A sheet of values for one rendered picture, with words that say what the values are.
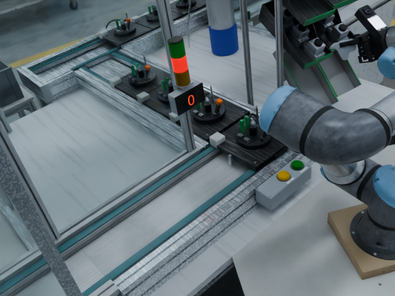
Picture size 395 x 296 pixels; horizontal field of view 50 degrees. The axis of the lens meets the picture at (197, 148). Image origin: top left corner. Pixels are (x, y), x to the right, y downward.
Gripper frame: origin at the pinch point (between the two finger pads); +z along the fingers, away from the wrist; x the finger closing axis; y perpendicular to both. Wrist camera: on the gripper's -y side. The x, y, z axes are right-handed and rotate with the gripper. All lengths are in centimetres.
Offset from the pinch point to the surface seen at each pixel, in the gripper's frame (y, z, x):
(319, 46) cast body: 0.5, 11.3, 0.0
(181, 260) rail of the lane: 43, 6, -75
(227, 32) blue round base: -12, 100, 16
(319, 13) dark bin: -9.9, 9.5, 2.2
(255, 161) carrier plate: 29.4, 17.0, -35.2
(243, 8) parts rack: -20.6, 31.4, -12.3
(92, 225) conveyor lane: 27, 28, -94
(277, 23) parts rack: -11.8, 17.5, -9.4
